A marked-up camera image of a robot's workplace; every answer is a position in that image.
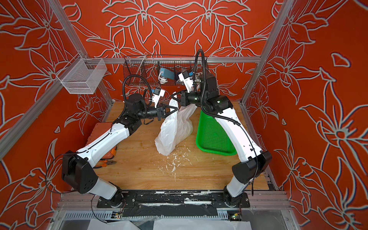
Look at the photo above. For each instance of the clear acrylic wall box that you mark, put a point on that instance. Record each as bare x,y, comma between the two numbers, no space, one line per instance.
83,78

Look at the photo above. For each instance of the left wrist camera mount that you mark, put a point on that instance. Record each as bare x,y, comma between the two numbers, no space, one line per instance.
157,94

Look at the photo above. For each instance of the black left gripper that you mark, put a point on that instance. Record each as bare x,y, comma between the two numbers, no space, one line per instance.
160,112

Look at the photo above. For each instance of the orange plastic tool case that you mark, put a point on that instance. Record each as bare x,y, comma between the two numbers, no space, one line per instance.
98,130

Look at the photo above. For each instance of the green perforated plastic basket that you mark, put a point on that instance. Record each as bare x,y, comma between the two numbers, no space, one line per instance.
212,138

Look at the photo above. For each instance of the blue white charger with cable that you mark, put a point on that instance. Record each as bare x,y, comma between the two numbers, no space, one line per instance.
165,75

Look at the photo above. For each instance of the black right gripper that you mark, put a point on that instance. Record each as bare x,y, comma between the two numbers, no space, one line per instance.
182,97

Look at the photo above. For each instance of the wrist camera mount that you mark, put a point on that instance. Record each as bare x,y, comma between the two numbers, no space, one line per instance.
187,79
157,94

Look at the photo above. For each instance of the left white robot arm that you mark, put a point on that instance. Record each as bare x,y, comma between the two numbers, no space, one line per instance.
78,167

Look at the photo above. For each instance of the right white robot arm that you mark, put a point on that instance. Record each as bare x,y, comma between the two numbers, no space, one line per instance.
253,160

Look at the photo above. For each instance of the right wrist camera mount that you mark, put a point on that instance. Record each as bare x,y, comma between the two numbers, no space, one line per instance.
187,79

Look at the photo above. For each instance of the orange handled pliers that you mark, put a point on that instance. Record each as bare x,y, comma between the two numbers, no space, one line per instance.
104,163

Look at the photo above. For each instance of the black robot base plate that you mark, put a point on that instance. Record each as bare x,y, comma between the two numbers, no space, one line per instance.
175,203

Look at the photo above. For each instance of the white lemon-print plastic bag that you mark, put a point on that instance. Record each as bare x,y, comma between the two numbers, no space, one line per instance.
175,128

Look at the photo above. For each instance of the black wire wall basket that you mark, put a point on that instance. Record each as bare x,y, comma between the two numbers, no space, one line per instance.
148,66

